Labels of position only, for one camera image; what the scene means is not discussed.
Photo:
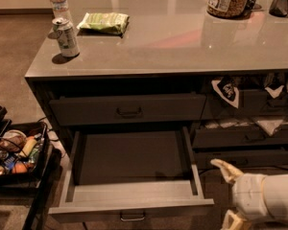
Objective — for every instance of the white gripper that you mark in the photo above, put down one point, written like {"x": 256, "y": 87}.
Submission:
{"x": 249, "y": 193}

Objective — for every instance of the grey drawer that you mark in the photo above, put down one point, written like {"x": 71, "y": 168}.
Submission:
{"x": 128, "y": 109}
{"x": 238, "y": 137}
{"x": 244, "y": 158}
{"x": 252, "y": 102}
{"x": 131, "y": 176}

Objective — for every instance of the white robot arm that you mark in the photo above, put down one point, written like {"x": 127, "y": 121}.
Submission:
{"x": 275, "y": 193}

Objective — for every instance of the white packet in drawer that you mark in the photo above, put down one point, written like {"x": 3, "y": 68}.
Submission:
{"x": 227, "y": 123}

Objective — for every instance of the black white snack bag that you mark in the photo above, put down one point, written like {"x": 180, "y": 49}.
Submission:
{"x": 226, "y": 88}

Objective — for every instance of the grey counter cabinet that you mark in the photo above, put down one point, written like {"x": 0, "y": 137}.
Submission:
{"x": 169, "y": 47}

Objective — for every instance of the large jar of nuts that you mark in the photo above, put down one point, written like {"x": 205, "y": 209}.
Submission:
{"x": 226, "y": 8}

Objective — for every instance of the black tray stand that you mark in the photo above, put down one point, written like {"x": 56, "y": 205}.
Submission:
{"x": 34, "y": 195}

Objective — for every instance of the black basket of groceries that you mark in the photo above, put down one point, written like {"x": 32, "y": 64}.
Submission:
{"x": 23, "y": 152}

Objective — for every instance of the green chip bag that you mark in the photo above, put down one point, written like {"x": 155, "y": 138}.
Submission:
{"x": 112, "y": 23}

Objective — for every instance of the silver green soda can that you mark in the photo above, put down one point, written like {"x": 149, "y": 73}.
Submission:
{"x": 65, "y": 36}

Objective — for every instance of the clear plastic water bottle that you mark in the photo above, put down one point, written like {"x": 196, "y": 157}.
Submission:
{"x": 60, "y": 8}

